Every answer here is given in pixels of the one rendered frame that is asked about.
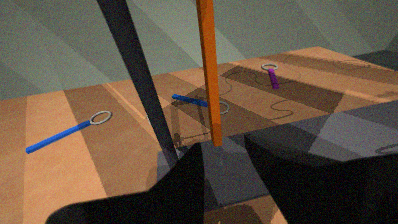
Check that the grey ring with orange handle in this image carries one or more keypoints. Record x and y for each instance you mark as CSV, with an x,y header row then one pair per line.
x,y
208,49

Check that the purple flat handle with grey loop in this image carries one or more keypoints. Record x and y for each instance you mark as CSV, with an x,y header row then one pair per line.
x,y
272,75

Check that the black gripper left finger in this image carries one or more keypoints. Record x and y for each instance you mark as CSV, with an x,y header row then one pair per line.
x,y
177,198

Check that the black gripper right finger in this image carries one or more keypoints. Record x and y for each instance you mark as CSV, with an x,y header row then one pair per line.
x,y
311,189

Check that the blue handle with grey loop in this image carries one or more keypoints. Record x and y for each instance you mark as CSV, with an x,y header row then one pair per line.
x,y
198,102
64,133

